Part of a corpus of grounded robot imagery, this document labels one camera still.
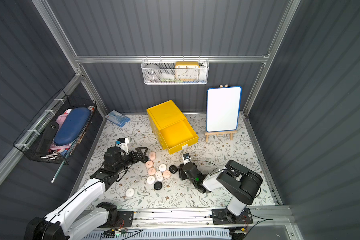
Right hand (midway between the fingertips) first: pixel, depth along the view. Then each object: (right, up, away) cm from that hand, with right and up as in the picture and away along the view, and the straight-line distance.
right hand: (184, 165), depth 91 cm
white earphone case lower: (-20, -7, -7) cm, 22 cm away
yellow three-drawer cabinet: (-7, +23, -6) cm, 25 cm away
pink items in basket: (-58, +14, -26) cm, 65 cm away
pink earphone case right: (-11, -4, -5) cm, 12 cm away
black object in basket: (-60, +19, -28) cm, 68 cm away
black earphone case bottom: (-15, -10, -8) cm, 20 cm away
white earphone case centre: (-15, -5, -5) cm, 17 cm away
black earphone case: (-7, -2, -2) cm, 8 cm away
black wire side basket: (-58, +21, -25) cm, 67 cm away
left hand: (-23, +10, -10) cm, 28 cm away
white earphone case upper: (-13, -1, -2) cm, 14 cm away
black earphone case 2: (-2, -1, -3) cm, 4 cm away
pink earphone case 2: (-20, -3, -3) cm, 20 cm away
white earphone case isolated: (-30, -12, -11) cm, 34 cm away
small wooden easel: (+25, +19, +9) cm, 33 cm away
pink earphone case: (-22, +1, 0) cm, 22 cm away
